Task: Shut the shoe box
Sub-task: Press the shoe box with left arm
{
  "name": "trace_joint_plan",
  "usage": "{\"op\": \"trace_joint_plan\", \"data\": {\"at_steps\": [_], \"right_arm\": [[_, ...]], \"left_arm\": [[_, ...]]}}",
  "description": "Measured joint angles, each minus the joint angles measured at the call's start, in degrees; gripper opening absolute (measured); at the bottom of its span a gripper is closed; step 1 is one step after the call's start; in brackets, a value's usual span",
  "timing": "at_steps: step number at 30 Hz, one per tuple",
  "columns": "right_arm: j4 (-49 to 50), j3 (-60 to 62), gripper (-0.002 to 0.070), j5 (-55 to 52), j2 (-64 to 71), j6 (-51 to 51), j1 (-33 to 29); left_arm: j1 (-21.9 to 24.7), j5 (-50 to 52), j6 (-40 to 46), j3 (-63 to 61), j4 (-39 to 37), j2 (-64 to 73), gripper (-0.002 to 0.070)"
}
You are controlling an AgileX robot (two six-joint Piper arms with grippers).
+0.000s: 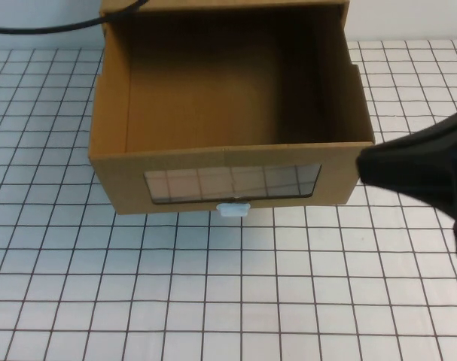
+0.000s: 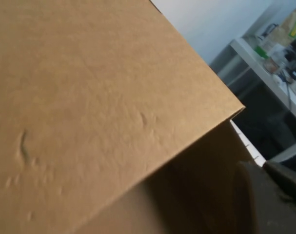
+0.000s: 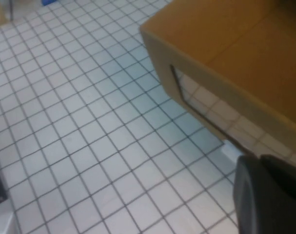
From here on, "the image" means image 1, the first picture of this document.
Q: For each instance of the cardboard drawer with clear window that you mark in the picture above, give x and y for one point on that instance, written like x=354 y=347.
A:
x=111 y=158

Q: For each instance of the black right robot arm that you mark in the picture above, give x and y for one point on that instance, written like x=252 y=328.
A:
x=420 y=158

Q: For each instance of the white black grid tablecloth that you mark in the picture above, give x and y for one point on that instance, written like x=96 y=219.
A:
x=228 y=286

